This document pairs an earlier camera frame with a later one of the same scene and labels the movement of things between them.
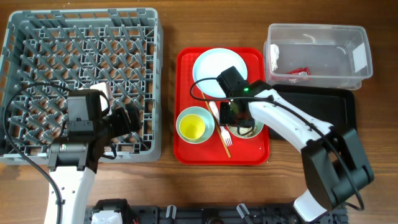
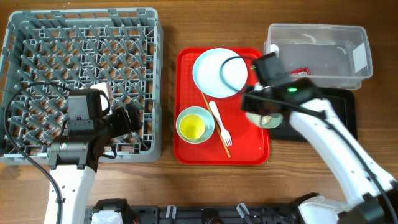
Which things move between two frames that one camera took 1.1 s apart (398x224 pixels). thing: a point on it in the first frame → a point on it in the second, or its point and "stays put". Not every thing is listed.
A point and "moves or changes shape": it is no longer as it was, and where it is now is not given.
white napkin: x=274 y=56 stays put
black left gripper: x=124 y=126 stays put
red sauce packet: x=300 y=71 stays put
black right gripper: x=225 y=119 → x=248 y=105
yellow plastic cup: x=191 y=126 stays put
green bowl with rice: x=258 y=126 moves or changes shape
